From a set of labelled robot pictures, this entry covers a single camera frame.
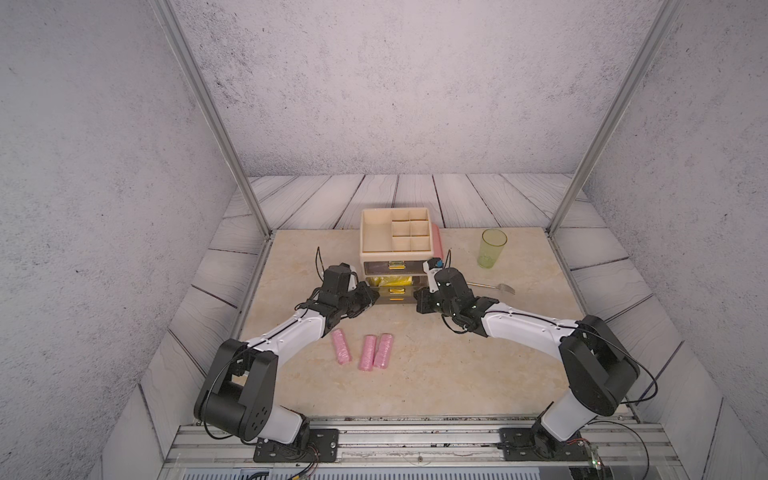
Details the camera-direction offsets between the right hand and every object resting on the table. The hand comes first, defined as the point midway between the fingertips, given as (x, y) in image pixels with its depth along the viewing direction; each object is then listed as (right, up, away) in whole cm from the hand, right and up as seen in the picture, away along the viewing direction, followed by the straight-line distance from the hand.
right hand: (414, 293), depth 87 cm
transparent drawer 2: (-5, -2, +3) cm, 7 cm away
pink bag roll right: (-9, -16, 0) cm, 19 cm away
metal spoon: (+31, 0, +17) cm, 35 cm away
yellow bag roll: (-7, +4, +1) cm, 8 cm away
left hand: (-8, 0, 0) cm, 8 cm away
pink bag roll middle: (-13, -17, +1) cm, 21 cm away
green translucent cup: (+26, +14, +12) cm, 32 cm away
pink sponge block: (+11, +12, +27) cm, 32 cm away
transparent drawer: (-4, +8, -3) cm, 9 cm away
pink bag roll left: (-20, -17, -1) cm, 27 cm away
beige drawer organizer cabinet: (-6, +14, -1) cm, 15 cm away
